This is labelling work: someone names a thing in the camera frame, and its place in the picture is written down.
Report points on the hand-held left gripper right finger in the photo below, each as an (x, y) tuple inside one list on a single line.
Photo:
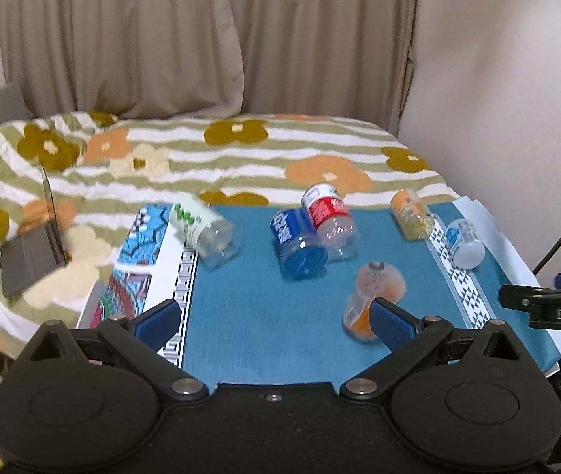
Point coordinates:
[(391, 325)]

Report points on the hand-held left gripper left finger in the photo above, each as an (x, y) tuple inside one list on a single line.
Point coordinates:
[(158, 320)]

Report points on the green label plastic bottle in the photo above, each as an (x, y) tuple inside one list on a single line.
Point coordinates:
[(200, 227)]

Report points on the small light blue label bottle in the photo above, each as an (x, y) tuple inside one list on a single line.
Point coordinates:
[(464, 244)]

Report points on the teal patterned cloth mat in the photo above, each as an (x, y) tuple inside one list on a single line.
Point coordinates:
[(265, 326)]

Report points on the yellow orange label plastic bottle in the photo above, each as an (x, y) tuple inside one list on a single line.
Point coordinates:
[(411, 215)]

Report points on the blue label plastic bottle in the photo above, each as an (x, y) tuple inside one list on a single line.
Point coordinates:
[(294, 247)]

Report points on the red label plastic bottle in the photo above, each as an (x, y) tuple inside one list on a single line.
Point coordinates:
[(329, 212)]

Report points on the grey laptop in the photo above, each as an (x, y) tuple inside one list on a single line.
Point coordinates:
[(31, 256)]

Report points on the floral striped blanket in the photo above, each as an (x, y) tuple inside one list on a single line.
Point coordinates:
[(260, 158)]

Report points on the beige curtain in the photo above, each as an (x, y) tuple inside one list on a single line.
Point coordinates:
[(201, 34)]

